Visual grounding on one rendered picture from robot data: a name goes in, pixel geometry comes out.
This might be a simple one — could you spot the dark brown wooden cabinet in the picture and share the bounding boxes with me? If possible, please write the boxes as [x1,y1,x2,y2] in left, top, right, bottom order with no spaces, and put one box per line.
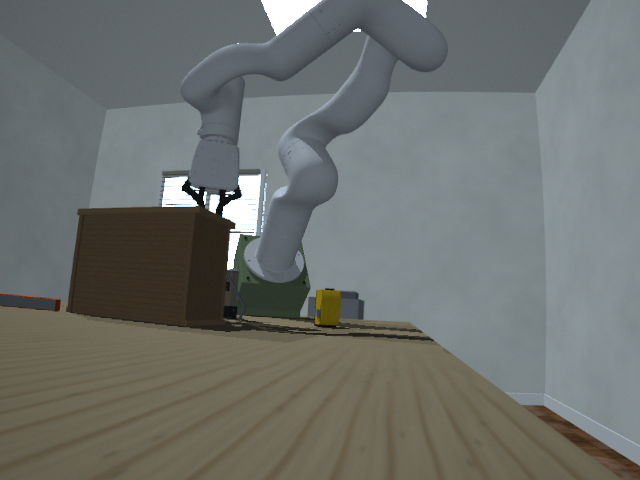
[66,206,236,326]

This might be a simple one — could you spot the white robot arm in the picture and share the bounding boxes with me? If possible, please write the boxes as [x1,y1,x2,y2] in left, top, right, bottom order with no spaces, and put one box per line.
[180,0,448,283]

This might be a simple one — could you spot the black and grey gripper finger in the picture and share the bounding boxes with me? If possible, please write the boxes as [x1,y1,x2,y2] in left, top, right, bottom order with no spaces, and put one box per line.
[216,183,243,216]
[181,176,205,208]

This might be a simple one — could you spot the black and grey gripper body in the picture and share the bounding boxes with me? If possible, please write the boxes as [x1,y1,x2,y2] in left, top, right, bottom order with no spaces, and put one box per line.
[189,138,240,195]

